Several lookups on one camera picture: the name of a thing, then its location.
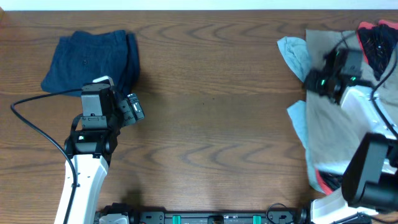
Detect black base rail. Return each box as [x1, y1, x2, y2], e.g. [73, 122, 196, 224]
[93, 203, 310, 224]

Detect folded navy blue shorts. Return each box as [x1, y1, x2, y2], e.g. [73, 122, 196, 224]
[40, 30, 141, 95]

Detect light blue grey shirt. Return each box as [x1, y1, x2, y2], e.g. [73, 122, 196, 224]
[277, 36, 324, 193]

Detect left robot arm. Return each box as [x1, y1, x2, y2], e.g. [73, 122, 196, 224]
[55, 83, 145, 223]

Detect khaki beige shorts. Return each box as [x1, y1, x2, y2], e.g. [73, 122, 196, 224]
[304, 30, 397, 174]

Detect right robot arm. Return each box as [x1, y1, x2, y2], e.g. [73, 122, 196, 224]
[300, 49, 397, 223]

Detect black and red jersey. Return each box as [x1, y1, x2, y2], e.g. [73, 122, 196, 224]
[356, 20, 397, 81]

